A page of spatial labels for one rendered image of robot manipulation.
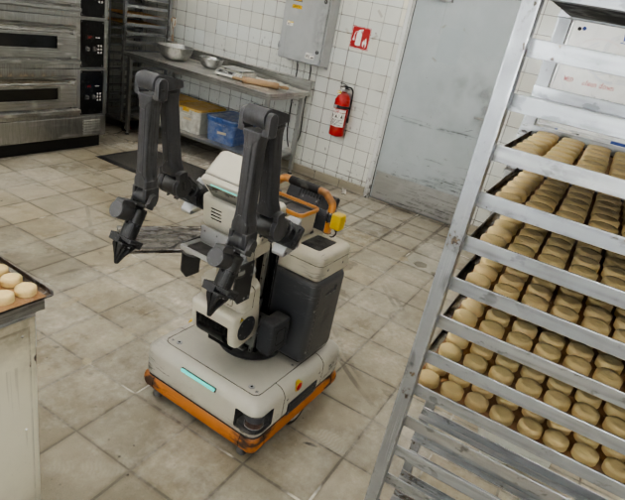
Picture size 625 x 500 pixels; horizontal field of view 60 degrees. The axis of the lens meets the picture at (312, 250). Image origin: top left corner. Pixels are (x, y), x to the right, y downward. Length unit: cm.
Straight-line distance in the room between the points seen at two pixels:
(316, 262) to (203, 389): 68
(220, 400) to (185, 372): 19
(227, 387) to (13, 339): 93
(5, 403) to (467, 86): 443
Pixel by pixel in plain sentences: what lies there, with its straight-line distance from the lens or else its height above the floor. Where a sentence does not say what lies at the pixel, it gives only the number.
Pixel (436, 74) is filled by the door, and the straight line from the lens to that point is 526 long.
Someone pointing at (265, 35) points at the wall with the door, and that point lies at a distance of 608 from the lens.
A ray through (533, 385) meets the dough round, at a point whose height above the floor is 106.
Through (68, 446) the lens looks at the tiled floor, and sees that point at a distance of 237.
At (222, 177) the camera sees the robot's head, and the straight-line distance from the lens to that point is 187.
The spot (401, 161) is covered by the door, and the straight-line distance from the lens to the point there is 542.
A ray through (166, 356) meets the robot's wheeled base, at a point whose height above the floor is 26.
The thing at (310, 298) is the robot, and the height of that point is 62.
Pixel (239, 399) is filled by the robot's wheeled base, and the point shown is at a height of 27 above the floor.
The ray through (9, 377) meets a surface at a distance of 161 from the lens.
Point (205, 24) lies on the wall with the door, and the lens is 658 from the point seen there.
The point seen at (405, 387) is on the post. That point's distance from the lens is 122.
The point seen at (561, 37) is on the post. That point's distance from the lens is 144.
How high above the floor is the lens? 168
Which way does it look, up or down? 24 degrees down
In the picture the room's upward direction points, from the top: 12 degrees clockwise
